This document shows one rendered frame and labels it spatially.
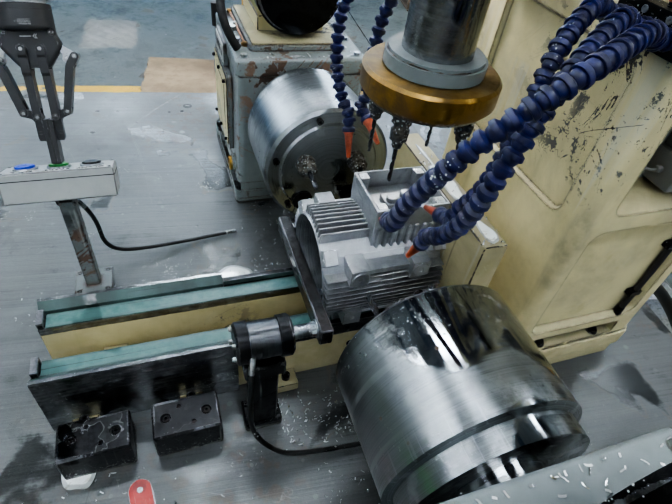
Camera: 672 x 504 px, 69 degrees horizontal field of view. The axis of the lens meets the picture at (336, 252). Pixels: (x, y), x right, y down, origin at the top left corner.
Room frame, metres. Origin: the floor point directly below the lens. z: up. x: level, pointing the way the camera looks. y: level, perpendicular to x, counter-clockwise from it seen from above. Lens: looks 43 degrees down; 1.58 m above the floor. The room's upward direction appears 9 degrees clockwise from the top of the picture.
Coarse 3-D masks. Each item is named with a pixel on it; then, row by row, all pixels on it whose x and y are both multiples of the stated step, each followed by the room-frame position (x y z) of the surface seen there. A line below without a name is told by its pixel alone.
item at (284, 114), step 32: (288, 96) 0.85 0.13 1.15; (320, 96) 0.84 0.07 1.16; (352, 96) 0.89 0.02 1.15; (256, 128) 0.84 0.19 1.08; (288, 128) 0.77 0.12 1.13; (320, 128) 0.78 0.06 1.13; (288, 160) 0.76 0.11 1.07; (320, 160) 0.79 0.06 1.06; (352, 160) 0.79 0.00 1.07; (384, 160) 0.85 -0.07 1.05; (288, 192) 0.76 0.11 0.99
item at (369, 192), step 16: (368, 176) 0.64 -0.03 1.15; (384, 176) 0.66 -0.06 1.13; (400, 176) 0.67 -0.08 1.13; (416, 176) 0.67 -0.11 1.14; (352, 192) 0.64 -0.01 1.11; (368, 192) 0.60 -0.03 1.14; (384, 192) 0.64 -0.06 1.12; (400, 192) 0.62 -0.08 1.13; (368, 208) 0.58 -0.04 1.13; (384, 208) 0.56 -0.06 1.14; (448, 208) 0.60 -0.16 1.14; (368, 224) 0.57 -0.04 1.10; (416, 224) 0.58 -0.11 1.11; (432, 224) 0.59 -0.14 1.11; (384, 240) 0.56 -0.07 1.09; (400, 240) 0.57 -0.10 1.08
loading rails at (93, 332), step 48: (144, 288) 0.52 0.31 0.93; (192, 288) 0.54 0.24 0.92; (240, 288) 0.56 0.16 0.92; (288, 288) 0.58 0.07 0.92; (48, 336) 0.42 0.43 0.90; (96, 336) 0.45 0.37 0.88; (144, 336) 0.48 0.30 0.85; (192, 336) 0.45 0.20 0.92; (336, 336) 0.52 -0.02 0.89; (48, 384) 0.33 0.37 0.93; (96, 384) 0.35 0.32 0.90; (144, 384) 0.38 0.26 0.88; (192, 384) 0.41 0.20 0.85; (240, 384) 0.45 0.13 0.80; (288, 384) 0.45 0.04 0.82
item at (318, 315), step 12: (288, 216) 0.65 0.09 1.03; (288, 228) 0.62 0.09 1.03; (288, 240) 0.59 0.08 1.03; (288, 252) 0.57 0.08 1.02; (300, 252) 0.56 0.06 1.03; (300, 264) 0.54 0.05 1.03; (300, 276) 0.51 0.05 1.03; (312, 276) 0.52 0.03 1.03; (300, 288) 0.51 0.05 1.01; (312, 288) 0.49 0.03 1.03; (312, 300) 0.47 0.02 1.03; (312, 312) 0.45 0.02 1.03; (324, 312) 0.45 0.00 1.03; (312, 324) 0.43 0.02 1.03; (324, 324) 0.43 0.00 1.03; (312, 336) 0.42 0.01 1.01; (324, 336) 0.41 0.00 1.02
